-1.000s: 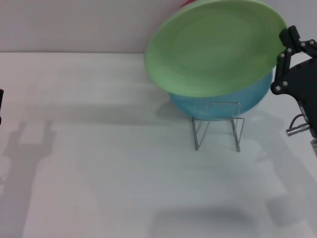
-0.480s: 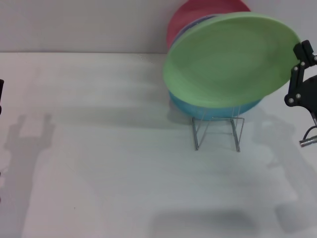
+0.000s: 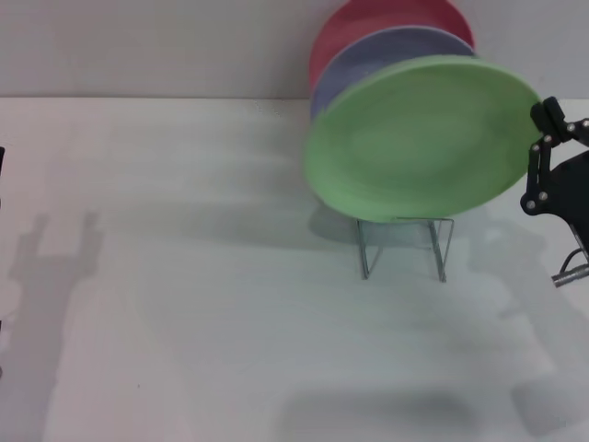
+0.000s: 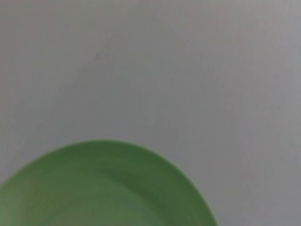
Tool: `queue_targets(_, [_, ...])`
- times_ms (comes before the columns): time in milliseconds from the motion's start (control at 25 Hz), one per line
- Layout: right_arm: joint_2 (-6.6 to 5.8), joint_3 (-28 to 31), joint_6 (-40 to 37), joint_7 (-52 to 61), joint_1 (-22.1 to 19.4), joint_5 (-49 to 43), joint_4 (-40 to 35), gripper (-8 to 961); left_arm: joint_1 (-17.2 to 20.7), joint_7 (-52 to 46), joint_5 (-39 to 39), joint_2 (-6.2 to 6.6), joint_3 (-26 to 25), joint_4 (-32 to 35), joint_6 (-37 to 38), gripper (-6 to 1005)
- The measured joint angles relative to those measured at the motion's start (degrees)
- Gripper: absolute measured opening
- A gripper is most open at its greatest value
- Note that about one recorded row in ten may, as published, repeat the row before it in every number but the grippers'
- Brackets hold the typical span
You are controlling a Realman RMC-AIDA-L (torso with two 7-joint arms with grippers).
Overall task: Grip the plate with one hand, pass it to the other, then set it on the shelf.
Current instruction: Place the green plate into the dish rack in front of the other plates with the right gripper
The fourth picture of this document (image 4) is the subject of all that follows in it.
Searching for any green plate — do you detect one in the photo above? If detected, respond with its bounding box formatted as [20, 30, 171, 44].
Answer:
[0, 139, 221, 226]

